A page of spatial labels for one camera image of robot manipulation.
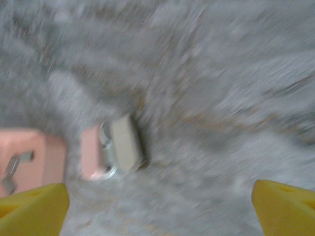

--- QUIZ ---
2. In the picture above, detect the pink plastic tray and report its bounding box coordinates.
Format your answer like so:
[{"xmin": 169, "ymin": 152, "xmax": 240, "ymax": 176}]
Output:
[{"xmin": 0, "ymin": 128, "xmax": 67, "ymax": 199}]

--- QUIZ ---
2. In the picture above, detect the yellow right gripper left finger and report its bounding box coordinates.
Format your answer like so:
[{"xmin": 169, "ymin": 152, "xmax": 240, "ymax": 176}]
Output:
[{"xmin": 0, "ymin": 182, "xmax": 70, "ymax": 236}]

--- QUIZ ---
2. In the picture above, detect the grey staple strip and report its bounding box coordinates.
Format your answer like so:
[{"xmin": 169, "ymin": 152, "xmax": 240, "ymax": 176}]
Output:
[
  {"xmin": 1, "ymin": 154, "xmax": 22, "ymax": 195},
  {"xmin": 18, "ymin": 151, "xmax": 34, "ymax": 163}
]

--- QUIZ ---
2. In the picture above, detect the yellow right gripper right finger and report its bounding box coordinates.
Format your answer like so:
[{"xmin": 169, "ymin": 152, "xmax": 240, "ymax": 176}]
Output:
[{"xmin": 251, "ymin": 178, "xmax": 315, "ymax": 236}]

